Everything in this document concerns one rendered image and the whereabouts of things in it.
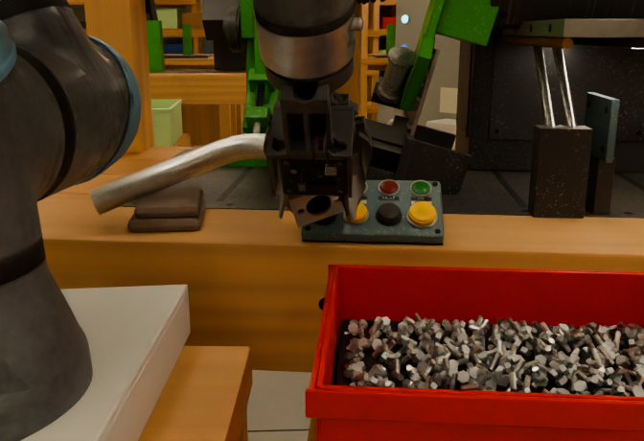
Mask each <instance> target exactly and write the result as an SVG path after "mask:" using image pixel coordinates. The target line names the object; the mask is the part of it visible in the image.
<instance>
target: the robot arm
mask: <svg viewBox="0 0 644 441"><path fill-rule="evenodd" d="M355 4H356V1H355V0H253V6H254V13H255V21H256V28H257V36H258V42H259V49H260V55H261V59H262V61H263V63H264V67H265V73H266V77H267V79H268V81H269V82H270V83H271V84H272V85H273V86H274V87H275V88H277V89H278V90H280V91H281V95H280V101H278V102H277V103H275V104H274V108H273V115H269V118H268V127H267V130H266V133H265V138H264V155H265V156H266V162H267V168H268V174H269V180H270V187H271V193H272V196H273V197H276V191H277V190H278V193H279V195H280V197H281V202H280V210H279V218H280V219H281V218H282V217H283V214H284V211H285V207H287V208H288V210H289V211H290V212H291V213H292V210H291V206H290V203H289V200H288V196H290V195H304V196H343V205H344V208H345V212H346V215H347V216H351V219H352V221H354V220H355V219H356V216H357V207H358V205H359V203H360V201H361V197H362V194H363V190H364V187H365V183H366V173H367V169H368V166H369V164H370V161H371V159H372V154H373V140H372V136H371V133H370V131H369V129H368V127H366V124H365V117H364V116H358V117H357V116H356V115H358V104H356V103H355V102H353V101H352V100H350V99H349V94H339V93H337V92H336V91H335V90H336V89H338V88H340V87H341V86H343V85H344V84H345V83H346V82H347V81H348V80H349V79H350V77H351V76H352V74H353V71H354V53H355V48H356V35H355V31H361V30H362V29H363V19H362V18H361V17H355ZM141 109H142V107H141V95H140V90H139V86H138V83H137V80H136V78H135V76H134V74H133V72H132V70H131V68H130V67H129V65H128V64H127V62H126V61H125V59H124V58H123V57H122V56H121V55H120V54H119V53H118V52H117V51H116V50H114V49H113V48H112V47H110V46H109V45H107V44H106V43H104V42H103V41H101V40H99V39H97V38H96V37H94V36H91V35H87V34H86V32H85V30H84V29H83V27H82V25H81V23H80V22H79V20H78V18H77V17H76V15H75V13H74V12H73V10H72V8H71V7H70V5H69V3H68V2H67V0H0V441H20V440H22V439H24V438H26V437H28V436H30V435H32V434H34V433H36V432H38V431H39V430H41V429H44V428H45V427H47V426H48V425H50V424H52V423H53V422H54V421H56V419H58V418H59V417H61V416H62V415H63V414H64V413H66V412H67V411H68V410H69V409H70V408H72V407H73V406H74V405H75V404H76V403H77V402H78V401H79V400H80V399H81V397H82V396H83V395H84V393H85V392H86V390H87V389H88V387H89V385H90V383H91V381H92V376H93V369H92V362H91V357H90V350H89V344H88V341H87V338H86V335H85V333H84V331H83V329H82V328H81V326H80V325H79V323H78V321H77V319H76V318H75V316H74V314H73V312H72V310H71V308H70V306H69V305H68V303H67V301H66V299H65V297H64V295H63V294H62V292H61V290H60V288H59V287H58V284H57V282H56V280H55V279H54V277H53V275H52V273H51V271H50V269H49V268H48V265H47V260H46V254H45V249H44V243H43V238H42V230H41V224H40V218H39V213H38V206H37V202H38V201H40V200H42V199H44V198H46V197H49V196H51V195H54V194H56V193H58V192H60V191H62V190H64V189H67V188H69V187H71V186H74V185H79V184H82V183H84V182H87V181H89V180H91V179H93V178H95V177H97V176H98V175H100V174H102V173H103V172H104V171H105V170H106V169H108V168H109V167H110V166H111V165H113V164H114V163H115V162H117V161H118V160H119V159H120V158H121V157H122V156H123V155H124V154H125V153H126V152H127V150H128V149H129V147H130V145H131V144H132V142H133V140H134V138H135V136H136V133H137V130H138V127H139V123H140V119H141ZM272 167H273V171H272ZM292 214H293V213H292Z"/></svg>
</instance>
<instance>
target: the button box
mask: <svg viewBox="0 0 644 441"><path fill-rule="evenodd" d="M386 180H391V181H394V182H396V183H397V184H398V191H397V192H396V193H394V194H386V193H384V192H382V191H381V189H380V184H381V183H382V182H383V181H386ZM417 181H424V182H426V183H428V185H429V186H430V190H429V192H428V193H427V194H425V195H418V194H416V193H414V192H413V190H412V185H413V183H415V182H417ZM365 184H366V189H365V191H364V192H363V194H362V197H361V201H360V202H361V203H362V204H364V205H365V206H366V208H367V217H366V219H365V220H363V221H361V222H351V221H348V220H347V219H346V217H345V211H344V212H341V213H338V214H336V215H335V216H334V218H333V219H332V220H330V221H328V222H318V221H315V222H312V223H309V224H307V225H304V226H302V229H301V236H302V242H318V243H355V244H429V245H443V240H444V237H445V235H444V221H443V206H442V192H441V184H440V182H439V181H425V180H416V181H415V180H392V179H385V180H366V183H365ZM419 201H424V202H428V203H430V204H431V205H432V206H433V207H434V208H435V209H436V219H435V221H434V223H432V224H430V225H427V226H420V225H417V224H414V223H413V222H412V221H411V220H410V219H409V216H408V211H409V208H410V206H411V205H413V204H414V203H416V202H419ZM386 202H392V203H395V204H396V205H398V207H399V208H400V210H401V216H400V218H399V220H397V221H396V222H393V223H385V222H383V221H381V220H380V219H379V217H378V210H379V207H380V206H381V205H382V204H383V203H386Z"/></svg>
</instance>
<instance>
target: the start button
mask: <svg viewBox="0 0 644 441"><path fill-rule="evenodd" d="M408 216H409V219H410V220H411V221H412V222H413V223H414V224H417V225H420V226H427V225H430V224H432V223H434V221H435V219H436V209H435V208H434V207H433V206H432V205H431V204H430V203H428V202H424V201H419V202H416V203H414V204H413V205H411V206H410V208H409V211H408Z"/></svg>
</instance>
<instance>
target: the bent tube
mask: <svg viewBox="0 0 644 441"><path fill-rule="evenodd" d="M264 142H265V134H263V133H249V134H241V135H235V136H231V137H227V138H223V139H220V140H218V141H215V142H213V143H210V144H207V145H205V146H202V147H200V148H197V149H195V150H192V151H188V152H185V153H183V154H180V155H178V156H176V157H174V158H171V159H168V160H166V161H163V162H161V163H158V164H156V165H153V166H151V167H148V168H145V169H144V170H141V171H139V172H136V173H134V174H129V175H127V176H124V177H122V178H119V179H117V180H114V181H112V182H109V183H106V184H104V185H102V186H100V187H97V188H95V189H92V190H90V191H89V195H90V197H91V199H92V202H93V204H94V206H95V208H96V210H97V212H98V213H99V214H100V215H101V214H103V213H106V212H108V211H111V210H113V209H116V208H118V207H121V206H123V205H126V204H128V203H131V202H132V201H135V200H137V199H140V198H142V197H146V196H149V195H151V194H154V193H156V192H159V191H161V190H164V189H166V188H169V187H171V186H173V185H175V184H178V183H180V182H183V181H185V180H188V179H190V178H193V177H195V176H198V175H200V174H205V173H207V172H210V171H212V170H214V169H216V168H219V167H221V166H224V165H226V164H229V163H233V162H237V161H241V160H247V159H263V160H266V156H265V153H264ZM288 200H289V203H290V206H291V210H292V213H293V216H294V219H295V222H296V225H297V227H301V226H304V225H307V224H309V223H312V222H315V221H320V220H323V219H325V218H327V217H330V216H333V215H336V214H338V213H341V212H344V211H345V208H344V205H343V196H304V195H290V196H288ZM300 209H301V210H300Z"/></svg>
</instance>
